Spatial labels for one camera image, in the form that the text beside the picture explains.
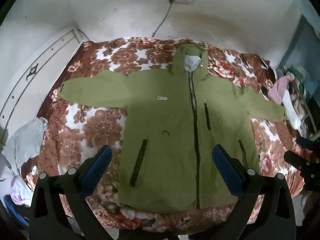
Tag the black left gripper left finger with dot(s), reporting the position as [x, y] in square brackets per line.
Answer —
[48, 220]

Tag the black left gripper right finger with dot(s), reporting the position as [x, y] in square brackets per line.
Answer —
[264, 209]

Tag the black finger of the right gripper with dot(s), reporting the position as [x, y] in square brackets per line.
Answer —
[297, 161]

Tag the olive green hooded jacket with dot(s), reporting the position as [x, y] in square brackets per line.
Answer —
[175, 118]

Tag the white cloth on pile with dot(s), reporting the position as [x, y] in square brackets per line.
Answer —
[291, 114]

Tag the blue plastic item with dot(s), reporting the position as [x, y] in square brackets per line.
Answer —
[18, 213]

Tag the pink cloth on pile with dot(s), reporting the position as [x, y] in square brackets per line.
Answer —
[277, 91]

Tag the grey garment at bedside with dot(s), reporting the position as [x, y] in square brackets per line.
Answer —
[25, 144]

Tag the floral brown white bed blanket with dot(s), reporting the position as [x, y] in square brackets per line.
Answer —
[76, 131]

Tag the white panelled door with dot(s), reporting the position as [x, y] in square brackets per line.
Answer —
[31, 84]

